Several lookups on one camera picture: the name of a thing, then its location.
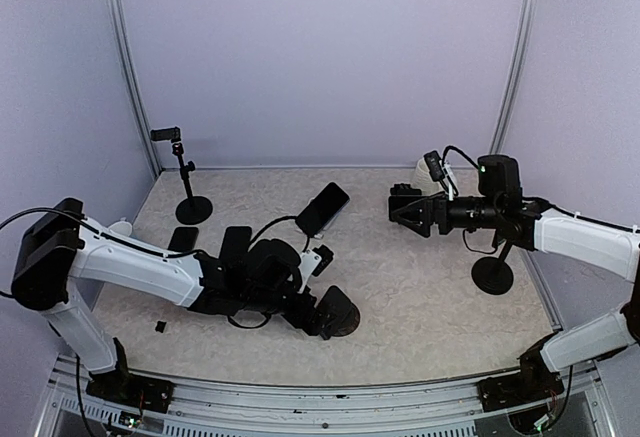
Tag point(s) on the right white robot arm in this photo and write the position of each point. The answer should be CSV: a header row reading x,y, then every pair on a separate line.
x,y
532,224

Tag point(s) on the light blue cup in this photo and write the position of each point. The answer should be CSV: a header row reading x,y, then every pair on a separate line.
x,y
122,227

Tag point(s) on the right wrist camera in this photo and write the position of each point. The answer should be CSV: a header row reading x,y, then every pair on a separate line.
x,y
439,174

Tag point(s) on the small black clip piece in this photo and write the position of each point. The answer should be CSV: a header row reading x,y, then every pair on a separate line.
x,y
160,326

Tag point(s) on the left aluminium corner post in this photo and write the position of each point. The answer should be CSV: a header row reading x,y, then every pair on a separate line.
x,y
117,16

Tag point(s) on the black phone from tall stand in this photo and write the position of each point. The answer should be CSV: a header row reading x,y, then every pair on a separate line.
x,y
183,239

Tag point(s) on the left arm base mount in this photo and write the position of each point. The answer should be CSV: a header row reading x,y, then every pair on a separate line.
x,y
142,393

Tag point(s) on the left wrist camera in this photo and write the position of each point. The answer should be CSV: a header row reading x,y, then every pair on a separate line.
x,y
315,261

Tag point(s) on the white cup back right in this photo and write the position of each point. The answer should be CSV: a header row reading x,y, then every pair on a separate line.
x,y
421,180

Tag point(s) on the aluminium corner post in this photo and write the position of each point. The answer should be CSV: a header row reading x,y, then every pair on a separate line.
x,y
517,64
117,16

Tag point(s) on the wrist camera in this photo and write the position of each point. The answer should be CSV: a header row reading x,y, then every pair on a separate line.
x,y
315,261
439,174

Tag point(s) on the black phone landscape back right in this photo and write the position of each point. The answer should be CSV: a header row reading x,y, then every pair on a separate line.
x,y
396,203

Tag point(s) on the black tall stand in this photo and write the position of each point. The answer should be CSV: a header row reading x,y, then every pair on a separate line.
x,y
193,209
493,275

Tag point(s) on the right aluminium corner post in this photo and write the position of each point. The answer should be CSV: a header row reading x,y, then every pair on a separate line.
x,y
517,64

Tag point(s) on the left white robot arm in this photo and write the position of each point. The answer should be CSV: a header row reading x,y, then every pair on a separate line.
x,y
250,273

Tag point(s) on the black round base phone stand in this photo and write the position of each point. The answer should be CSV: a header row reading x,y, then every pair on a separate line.
x,y
338,315

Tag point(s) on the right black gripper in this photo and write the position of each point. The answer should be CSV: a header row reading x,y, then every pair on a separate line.
x,y
439,201

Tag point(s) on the aluminium front rail frame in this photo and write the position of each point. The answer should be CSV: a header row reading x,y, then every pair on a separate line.
x,y
449,407

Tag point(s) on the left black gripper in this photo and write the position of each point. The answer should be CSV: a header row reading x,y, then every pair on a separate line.
x,y
300,320

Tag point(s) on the black small stand back right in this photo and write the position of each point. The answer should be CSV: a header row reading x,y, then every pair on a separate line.
x,y
404,190

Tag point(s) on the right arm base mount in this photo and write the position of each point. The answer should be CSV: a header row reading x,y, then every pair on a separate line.
x,y
497,393

